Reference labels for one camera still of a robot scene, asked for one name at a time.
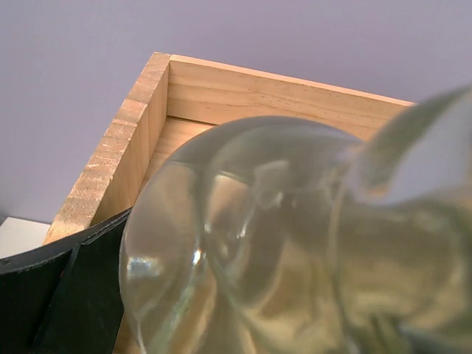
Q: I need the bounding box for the clear bottle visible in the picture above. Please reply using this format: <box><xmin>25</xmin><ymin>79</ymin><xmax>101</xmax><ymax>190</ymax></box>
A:
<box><xmin>119</xmin><ymin>86</ymin><xmax>471</xmax><ymax>353</ymax></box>

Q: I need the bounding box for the wooden two-tier shelf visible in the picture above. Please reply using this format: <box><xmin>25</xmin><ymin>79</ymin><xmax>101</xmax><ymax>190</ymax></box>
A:
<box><xmin>46</xmin><ymin>53</ymin><xmax>410</xmax><ymax>353</ymax></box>

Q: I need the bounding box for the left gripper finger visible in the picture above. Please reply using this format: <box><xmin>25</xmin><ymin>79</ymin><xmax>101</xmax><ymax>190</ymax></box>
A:
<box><xmin>1</xmin><ymin>209</ymin><xmax>131</xmax><ymax>354</ymax></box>

